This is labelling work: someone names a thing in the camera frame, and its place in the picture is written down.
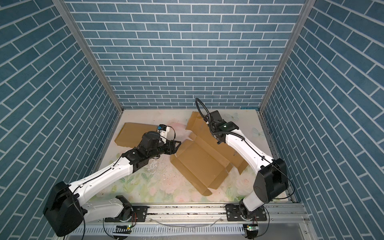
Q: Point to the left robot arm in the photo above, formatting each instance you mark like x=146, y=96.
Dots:
x=68, y=205

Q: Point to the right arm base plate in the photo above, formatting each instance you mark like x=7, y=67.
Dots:
x=237, y=213

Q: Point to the aluminium front rail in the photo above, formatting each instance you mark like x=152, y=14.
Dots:
x=285, y=221

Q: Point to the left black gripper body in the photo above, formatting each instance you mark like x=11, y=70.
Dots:
x=161, y=149

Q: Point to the white slotted cable duct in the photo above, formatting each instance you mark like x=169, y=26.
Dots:
x=158, y=230

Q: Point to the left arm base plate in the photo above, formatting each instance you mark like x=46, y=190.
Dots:
x=134, y=214

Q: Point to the cardboard stack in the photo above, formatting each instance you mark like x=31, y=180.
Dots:
x=203, y=162

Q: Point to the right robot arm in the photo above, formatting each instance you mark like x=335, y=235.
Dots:
x=271, y=175

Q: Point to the brown cardboard box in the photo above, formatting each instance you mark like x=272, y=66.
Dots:
x=131, y=134

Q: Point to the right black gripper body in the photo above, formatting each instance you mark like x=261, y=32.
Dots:
x=213, y=133

